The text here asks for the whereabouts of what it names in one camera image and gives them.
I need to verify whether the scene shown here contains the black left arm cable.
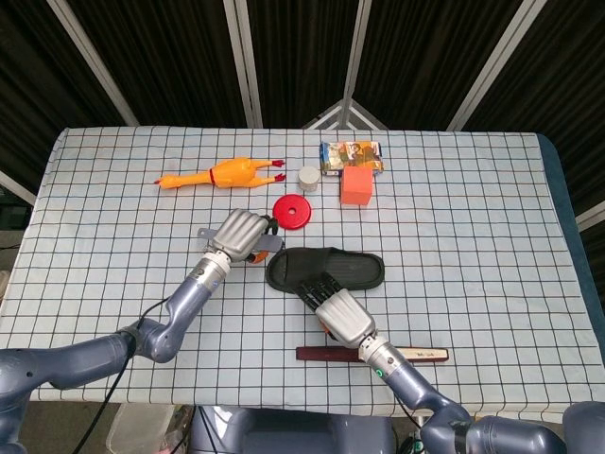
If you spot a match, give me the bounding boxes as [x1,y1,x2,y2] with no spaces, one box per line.
[87,297,171,454]

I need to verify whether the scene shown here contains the blue-grey robot torso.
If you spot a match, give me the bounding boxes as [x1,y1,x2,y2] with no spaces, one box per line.
[188,405,396,454]

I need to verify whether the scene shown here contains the red plastic disc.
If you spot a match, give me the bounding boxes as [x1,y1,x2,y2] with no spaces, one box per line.
[272,194,314,233]

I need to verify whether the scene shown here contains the white black-checked tablecloth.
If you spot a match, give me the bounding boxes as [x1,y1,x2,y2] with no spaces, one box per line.
[0,125,599,420]

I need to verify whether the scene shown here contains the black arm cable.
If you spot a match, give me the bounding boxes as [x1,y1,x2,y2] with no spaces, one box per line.
[87,297,171,454]
[395,394,423,429]

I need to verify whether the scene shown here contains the white triangular partition foot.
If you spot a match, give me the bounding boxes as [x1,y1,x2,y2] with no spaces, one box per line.
[302,97,389,131]

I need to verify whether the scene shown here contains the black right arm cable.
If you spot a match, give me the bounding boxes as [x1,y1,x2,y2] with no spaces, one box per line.
[395,394,423,429]

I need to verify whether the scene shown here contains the orange foam cube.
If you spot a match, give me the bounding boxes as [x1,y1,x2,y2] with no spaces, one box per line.
[339,166,373,207]

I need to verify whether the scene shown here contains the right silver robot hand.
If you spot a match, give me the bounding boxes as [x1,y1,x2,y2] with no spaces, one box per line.
[293,272,378,350]

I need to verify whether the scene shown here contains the yellow rubber chicken toy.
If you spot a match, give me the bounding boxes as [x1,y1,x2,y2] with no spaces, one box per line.
[154,157,288,191]

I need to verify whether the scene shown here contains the black rubber slipper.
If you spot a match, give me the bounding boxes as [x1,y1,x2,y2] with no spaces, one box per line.
[266,246,387,297]

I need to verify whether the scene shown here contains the printed snack packet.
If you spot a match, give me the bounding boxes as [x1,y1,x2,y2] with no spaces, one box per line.
[320,140,385,179]

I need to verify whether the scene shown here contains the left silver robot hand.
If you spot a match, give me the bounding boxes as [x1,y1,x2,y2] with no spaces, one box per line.
[202,208,285,266]

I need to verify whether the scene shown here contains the dark red folded fan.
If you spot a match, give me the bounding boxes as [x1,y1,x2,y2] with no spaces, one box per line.
[295,345,450,365]

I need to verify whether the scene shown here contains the white partition frame post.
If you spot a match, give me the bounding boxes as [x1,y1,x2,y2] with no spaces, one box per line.
[222,0,264,128]
[575,201,605,232]
[340,0,372,105]
[45,0,139,127]
[446,0,540,131]
[0,168,39,205]

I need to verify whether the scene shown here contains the clear plastic container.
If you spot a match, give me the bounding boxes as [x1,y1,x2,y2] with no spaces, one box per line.
[106,404,176,454]

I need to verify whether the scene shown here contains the small white jar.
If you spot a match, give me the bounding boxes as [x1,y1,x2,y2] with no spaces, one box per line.
[297,166,320,194]

